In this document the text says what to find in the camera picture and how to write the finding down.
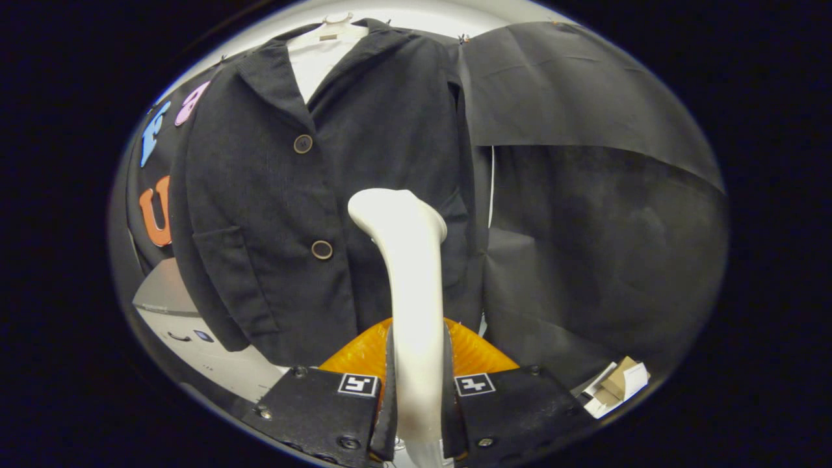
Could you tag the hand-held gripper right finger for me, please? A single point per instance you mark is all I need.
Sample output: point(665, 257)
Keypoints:
point(450, 416)

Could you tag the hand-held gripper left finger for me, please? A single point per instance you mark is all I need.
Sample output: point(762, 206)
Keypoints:
point(389, 416)

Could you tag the white garment steamer head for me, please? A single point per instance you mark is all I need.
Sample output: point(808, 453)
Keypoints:
point(416, 312)

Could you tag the black button jacket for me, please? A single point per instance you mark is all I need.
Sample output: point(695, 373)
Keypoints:
point(260, 214)

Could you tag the white paper box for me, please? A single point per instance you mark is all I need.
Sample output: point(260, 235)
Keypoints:
point(601, 408)

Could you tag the brown cardboard box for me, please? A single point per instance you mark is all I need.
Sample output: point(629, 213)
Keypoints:
point(617, 380)

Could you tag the grey drawer cabinet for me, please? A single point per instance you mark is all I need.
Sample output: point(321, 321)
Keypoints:
point(214, 370)

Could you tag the black backdrop cloth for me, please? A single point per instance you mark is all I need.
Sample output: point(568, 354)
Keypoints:
point(585, 227)

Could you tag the white mannequin torso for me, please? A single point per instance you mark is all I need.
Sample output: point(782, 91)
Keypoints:
point(318, 65)

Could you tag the white plastic hanger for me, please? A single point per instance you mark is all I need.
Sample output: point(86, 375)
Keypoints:
point(331, 27)

